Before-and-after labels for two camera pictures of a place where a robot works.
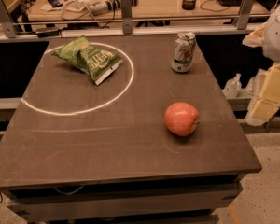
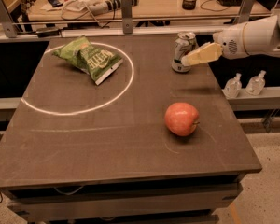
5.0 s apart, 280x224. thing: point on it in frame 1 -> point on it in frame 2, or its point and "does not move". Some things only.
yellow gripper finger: (272, 96) -> (229, 42)
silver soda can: (184, 48) does not move
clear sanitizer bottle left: (232, 86) does not move
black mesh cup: (189, 3) does not move
